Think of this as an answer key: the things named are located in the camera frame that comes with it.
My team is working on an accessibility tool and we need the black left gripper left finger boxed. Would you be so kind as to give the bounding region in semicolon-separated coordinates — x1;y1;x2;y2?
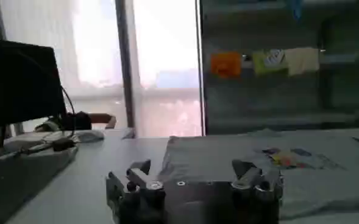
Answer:
126;159;165;192

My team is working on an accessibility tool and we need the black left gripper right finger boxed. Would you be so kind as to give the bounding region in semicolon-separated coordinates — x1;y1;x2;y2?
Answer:
231;159;283;193

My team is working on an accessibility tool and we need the grey t-shirt with print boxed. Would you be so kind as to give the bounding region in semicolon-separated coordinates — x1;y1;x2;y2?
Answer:
159;127;359;220

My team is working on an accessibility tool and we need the grey computer mouse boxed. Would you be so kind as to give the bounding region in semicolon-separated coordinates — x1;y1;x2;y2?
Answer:
76;130;105;144

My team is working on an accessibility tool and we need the brown wooden chair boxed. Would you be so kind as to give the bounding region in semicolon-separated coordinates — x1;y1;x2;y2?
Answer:
89;113;118;130

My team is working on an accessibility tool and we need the black power adapter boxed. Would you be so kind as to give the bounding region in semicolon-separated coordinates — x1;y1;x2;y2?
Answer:
52;137;77;152

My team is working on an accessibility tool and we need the black garment on chair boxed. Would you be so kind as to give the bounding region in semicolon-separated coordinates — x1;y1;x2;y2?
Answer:
59;111;93;131

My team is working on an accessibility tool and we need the dark grey laptop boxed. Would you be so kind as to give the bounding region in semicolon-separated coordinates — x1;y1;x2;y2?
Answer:
0;145;79;223

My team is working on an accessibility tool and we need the grey metal shelf with clothes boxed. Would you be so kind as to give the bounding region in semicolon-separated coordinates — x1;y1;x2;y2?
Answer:
198;0;359;136

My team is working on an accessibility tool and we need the black computer monitor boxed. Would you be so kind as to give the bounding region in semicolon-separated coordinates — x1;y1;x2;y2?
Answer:
0;37;68;150

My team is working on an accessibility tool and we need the black cable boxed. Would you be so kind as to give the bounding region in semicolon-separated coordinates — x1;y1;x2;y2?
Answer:
60;86;77;138

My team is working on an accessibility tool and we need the grey window post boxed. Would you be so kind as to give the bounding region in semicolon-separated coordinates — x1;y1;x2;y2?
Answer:
114;0;137;129

